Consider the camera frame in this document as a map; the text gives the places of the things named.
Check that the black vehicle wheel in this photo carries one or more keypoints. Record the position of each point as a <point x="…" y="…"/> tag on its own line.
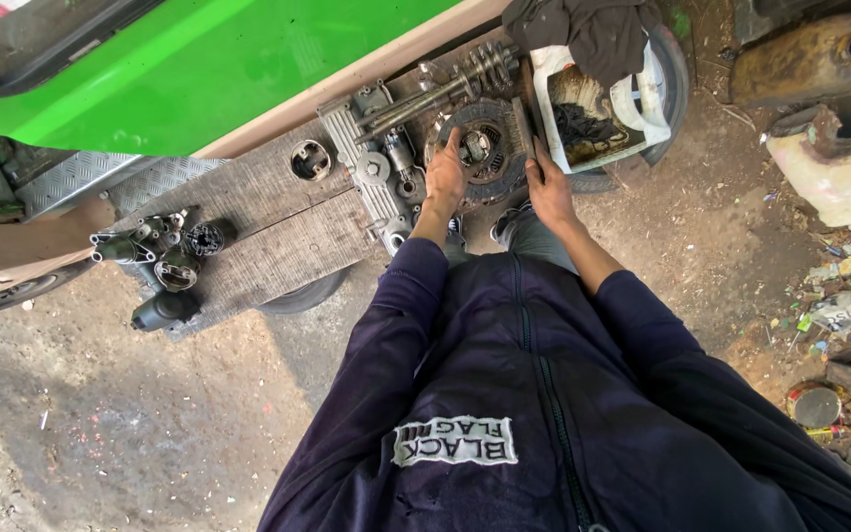
<point x="4" y="295"/>

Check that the person's left fingers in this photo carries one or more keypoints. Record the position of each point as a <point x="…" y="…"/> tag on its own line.
<point x="449" y="151"/>

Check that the dark navy zip jacket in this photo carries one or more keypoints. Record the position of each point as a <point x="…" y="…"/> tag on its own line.
<point x="529" y="414"/>

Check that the rusty metal casting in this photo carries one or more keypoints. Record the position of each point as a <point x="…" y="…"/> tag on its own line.
<point x="802" y="63"/>

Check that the person's left hand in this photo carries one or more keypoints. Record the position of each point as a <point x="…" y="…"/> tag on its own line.
<point x="444" y="181"/>

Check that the grey metal piston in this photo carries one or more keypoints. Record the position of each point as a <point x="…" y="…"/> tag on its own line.
<point x="311" y="160"/>

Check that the grey starter motor housing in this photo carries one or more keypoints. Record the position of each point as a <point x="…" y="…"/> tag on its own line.
<point x="145" y="247"/>

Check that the grey sports shoe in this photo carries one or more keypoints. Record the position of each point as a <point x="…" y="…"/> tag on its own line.
<point x="508" y="218"/>
<point x="456" y="225"/>

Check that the steel gear shaft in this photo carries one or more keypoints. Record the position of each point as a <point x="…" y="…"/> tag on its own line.
<point x="440" y="89"/>

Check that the person's right hand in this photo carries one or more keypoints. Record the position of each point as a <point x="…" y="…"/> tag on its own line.
<point x="549" y="193"/>

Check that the grey aluminium engine cover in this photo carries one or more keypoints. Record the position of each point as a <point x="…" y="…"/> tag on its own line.
<point x="366" y="174"/>

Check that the weathered wooden board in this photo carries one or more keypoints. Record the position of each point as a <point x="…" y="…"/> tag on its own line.
<point x="270" y="229"/>

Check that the dark metal bar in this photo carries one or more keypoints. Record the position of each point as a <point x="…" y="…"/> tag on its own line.
<point x="523" y="125"/>

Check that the cut white oily jerrycan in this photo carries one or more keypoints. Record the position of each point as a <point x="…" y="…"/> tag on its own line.
<point x="603" y="118"/>

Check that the yellow spray can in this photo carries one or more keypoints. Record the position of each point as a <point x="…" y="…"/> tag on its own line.
<point x="826" y="434"/>

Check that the person's right fingers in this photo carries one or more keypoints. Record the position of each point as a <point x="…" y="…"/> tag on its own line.
<point x="539" y="164"/>

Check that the heap of litter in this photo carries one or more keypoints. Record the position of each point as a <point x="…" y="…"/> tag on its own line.
<point x="846" y="303"/>

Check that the green vehicle body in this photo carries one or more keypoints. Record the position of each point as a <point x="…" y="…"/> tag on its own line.
<point x="196" y="66"/>

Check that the round tin can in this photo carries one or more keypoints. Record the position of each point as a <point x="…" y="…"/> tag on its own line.
<point x="813" y="405"/>

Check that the silver chequer plate step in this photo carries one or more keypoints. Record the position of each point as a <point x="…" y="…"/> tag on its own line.
<point x="93" y="181"/>

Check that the dirty white stone block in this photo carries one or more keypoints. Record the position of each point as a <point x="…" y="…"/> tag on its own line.
<point x="832" y="177"/>

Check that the round black armature part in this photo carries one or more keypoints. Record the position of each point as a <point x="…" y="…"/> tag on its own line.
<point x="207" y="238"/>

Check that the black motor cylinder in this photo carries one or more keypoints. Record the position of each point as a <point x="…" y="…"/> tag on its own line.
<point x="165" y="310"/>

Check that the round steel clutch disc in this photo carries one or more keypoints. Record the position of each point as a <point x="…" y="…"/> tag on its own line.
<point x="496" y="166"/>

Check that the small silver cylinder part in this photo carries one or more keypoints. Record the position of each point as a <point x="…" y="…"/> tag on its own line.
<point x="399" y="151"/>

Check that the dark brown cloth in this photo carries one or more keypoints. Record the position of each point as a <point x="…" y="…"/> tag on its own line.
<point x="588" y="29"/>

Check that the grey trousers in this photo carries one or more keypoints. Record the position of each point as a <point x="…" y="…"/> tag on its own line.
<point x="536" y="240"/>

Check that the black tyre with white rim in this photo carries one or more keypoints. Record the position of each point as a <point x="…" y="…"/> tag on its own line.
<point x="673" y="89"/>

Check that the worn black tyre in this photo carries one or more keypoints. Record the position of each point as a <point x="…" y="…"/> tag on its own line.
<point x="307" y="294"/>

